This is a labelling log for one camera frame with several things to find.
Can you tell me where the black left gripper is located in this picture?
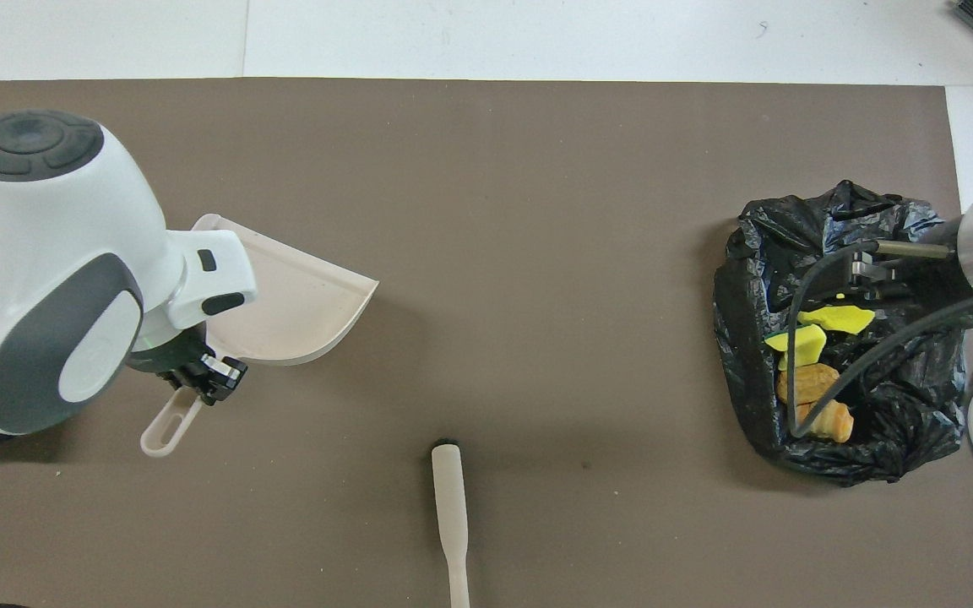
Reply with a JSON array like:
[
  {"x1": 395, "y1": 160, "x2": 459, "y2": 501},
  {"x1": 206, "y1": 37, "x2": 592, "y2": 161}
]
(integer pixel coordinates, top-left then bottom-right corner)
[{"x1": 128, "y1": 329, "x2": 249, "y2": 406}]

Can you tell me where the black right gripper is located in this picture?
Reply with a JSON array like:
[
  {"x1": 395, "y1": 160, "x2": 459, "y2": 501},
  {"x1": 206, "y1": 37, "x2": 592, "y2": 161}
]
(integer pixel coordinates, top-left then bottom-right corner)
[{"x1": 850, "y1": 215, "x2": 973, "y2": 330}]

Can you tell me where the yellow sponge piece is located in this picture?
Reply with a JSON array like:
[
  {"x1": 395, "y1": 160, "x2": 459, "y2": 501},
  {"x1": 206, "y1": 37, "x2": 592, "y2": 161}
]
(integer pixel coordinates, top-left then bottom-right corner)
[
  {"x1": 797, "y1": 304, "x2": 877, "y2": 334},
  {"x1": 764, "y1": 323, "x2": 828, "y2": 371}
]

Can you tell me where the beige plastic dustpan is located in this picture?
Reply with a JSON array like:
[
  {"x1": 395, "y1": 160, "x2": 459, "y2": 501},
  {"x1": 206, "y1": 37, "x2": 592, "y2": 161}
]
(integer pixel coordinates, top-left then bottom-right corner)
[{"x1": 139, "y1": 213, "x2": 380, "y2": 459}]

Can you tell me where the brown bread roll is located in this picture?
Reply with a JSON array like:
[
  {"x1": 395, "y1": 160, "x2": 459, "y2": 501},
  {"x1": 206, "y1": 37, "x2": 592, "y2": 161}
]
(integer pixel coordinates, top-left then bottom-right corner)
[{"x1": 776, "y1": 363, "x2": 840, "y2": 407}]

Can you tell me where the orange striped croissant piece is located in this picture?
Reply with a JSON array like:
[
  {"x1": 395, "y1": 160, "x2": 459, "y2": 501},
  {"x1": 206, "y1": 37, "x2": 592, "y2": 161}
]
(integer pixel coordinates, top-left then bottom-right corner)
[{"x1": 793, "y1": 399, "x2": 855, "y2": 443}]

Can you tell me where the beige brush with black bristles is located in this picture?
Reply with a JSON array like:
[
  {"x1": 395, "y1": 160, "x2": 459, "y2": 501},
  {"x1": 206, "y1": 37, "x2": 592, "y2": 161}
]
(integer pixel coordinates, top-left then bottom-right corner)
[{"x1": 431, "y1": 439, "x2": 471, "y2": 608}]

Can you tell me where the black trash bag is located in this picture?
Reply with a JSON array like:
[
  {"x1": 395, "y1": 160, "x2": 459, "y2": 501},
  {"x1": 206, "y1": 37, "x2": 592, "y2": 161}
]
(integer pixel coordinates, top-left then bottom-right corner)
[{"x1": 713, "y1": 179, "x2": 969, "y2": 488}]

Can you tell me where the brown table mat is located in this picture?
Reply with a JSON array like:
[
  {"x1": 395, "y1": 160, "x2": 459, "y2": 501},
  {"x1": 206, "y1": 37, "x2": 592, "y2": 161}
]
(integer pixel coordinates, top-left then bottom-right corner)
[{"x1": 0, "y1": 79, "x2": 973, "y2": 608}]

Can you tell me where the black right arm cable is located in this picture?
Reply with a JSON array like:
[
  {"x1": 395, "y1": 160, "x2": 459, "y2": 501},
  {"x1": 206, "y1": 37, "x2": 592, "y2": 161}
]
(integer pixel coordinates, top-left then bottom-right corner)
[{"x1": 785, "y1": 239, "x2": 973, "y2": 438}]

